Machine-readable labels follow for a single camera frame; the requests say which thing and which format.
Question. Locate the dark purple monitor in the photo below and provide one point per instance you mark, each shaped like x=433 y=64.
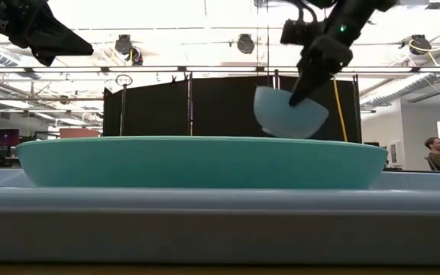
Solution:
x=5 y=137

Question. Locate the blue ribbed bowl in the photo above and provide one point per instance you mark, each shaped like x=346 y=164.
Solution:
x=281 y=118

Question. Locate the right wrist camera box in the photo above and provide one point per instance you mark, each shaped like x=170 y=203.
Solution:
x=296 y=32

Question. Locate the small black monitor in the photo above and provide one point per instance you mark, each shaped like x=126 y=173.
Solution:
x=372 y=144

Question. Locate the pink cup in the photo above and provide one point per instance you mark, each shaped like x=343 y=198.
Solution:
x=78 y=133

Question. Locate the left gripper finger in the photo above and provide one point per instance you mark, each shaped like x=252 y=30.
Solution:
x=55 y=42

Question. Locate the teal plate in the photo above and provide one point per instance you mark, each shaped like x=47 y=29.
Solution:
x=204 y=164

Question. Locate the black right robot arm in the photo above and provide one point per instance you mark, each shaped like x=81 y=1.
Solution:
x=357 y=15

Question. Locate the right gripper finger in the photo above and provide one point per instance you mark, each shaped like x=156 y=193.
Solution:
x=308 y=86

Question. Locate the long ceiling rail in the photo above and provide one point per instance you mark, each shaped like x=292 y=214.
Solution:
x=204 y=69

